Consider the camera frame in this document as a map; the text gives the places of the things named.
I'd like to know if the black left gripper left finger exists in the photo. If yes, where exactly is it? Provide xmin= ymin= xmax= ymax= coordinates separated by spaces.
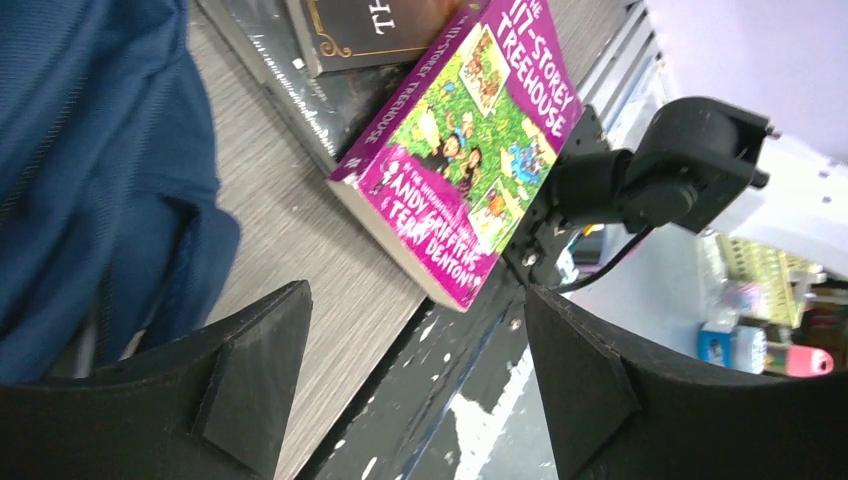
xmin=1 ymin=280 xmax=313 ymax=479

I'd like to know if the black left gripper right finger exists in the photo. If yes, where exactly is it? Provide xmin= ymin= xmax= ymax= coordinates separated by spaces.
xmin=525 ymin=286 xmax=847 ymax=479

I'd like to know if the navy blue backpack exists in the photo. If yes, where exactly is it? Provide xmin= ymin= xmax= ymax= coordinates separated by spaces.
xmin=1 ymin=1 xmax=240 ymax=384

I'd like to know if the green cover book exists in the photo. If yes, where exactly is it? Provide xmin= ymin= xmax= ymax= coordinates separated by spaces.
xmin=328 ymin=1 xmax=584 ymax=312

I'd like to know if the Three Days To See book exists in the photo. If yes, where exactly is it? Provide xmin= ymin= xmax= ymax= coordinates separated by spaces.
xmin=285 ymin=0 xmax=485 ymax=77

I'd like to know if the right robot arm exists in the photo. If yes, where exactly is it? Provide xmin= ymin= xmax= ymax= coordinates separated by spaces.
xmin=502 ymin=97 xmax=847 ymax=286

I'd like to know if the clutter outside the cell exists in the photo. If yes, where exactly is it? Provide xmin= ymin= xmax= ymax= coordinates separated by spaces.
xmin=696 ymin=234 xmax=847 ymax=378

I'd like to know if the purple cover book bottom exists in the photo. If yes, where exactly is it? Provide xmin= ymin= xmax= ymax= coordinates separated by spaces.
xmin=198 ymin=0 xmax=411 ymax=176

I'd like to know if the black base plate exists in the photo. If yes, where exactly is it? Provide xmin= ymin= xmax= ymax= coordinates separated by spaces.
xmin=294 ymin=102 xmax=614 ymax=480

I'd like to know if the black power cable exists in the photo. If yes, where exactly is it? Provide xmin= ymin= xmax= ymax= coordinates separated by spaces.
xmin=553 ymin=225 xmax=657 ymax=296

